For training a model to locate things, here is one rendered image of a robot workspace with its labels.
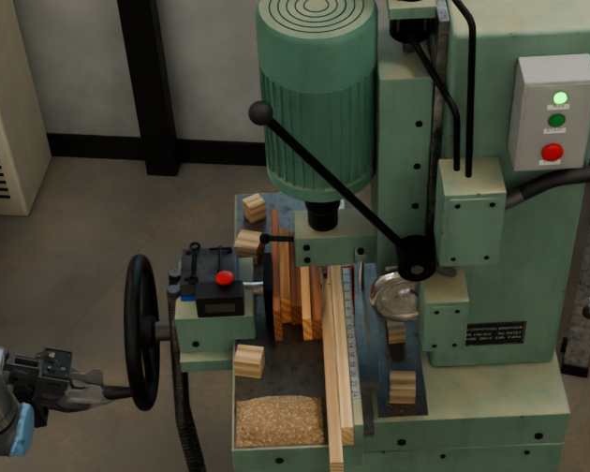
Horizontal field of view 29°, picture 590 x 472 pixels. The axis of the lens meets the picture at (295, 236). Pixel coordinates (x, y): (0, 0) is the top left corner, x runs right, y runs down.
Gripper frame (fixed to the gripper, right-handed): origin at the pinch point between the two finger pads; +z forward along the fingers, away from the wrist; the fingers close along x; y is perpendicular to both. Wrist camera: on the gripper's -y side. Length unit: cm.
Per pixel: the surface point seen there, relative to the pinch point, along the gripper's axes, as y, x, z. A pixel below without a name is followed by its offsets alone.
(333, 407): 33.7, -20.0, 31.0
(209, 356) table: 19.8, -2.6, 13.7
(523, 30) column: 97, -2, 37
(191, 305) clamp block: 27.5, 1.3, 8.5
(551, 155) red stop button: 84, -9, 46
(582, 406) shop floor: -32, 46, 125
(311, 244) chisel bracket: 44, 5, 25
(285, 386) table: 27.2, -12.2, 25.0
